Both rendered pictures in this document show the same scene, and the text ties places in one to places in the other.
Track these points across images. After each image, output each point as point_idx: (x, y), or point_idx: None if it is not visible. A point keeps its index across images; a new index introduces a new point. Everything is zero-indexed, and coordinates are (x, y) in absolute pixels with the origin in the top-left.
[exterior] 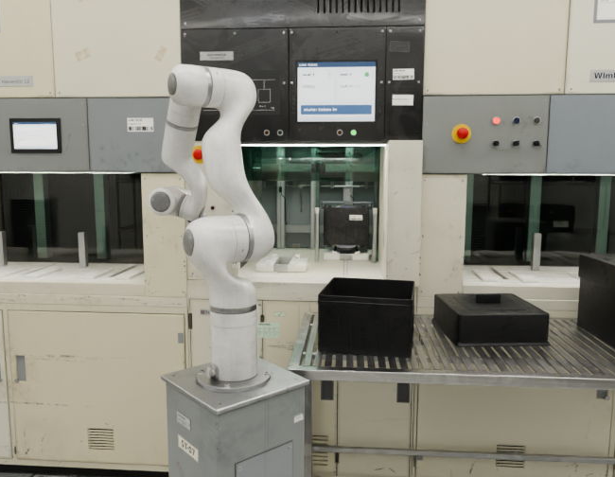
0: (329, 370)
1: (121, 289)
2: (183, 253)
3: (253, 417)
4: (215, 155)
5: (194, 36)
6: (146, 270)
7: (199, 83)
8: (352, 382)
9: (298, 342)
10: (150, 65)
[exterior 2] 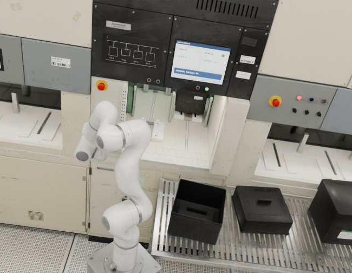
0: (173, 257)
1: (47, 150)
2: None
3: None
4: (123, 180)
5: (103, 8)
6: (63, 143)
7: (117, 145)
8: None
9: (156, 220)
10: (69, 23)
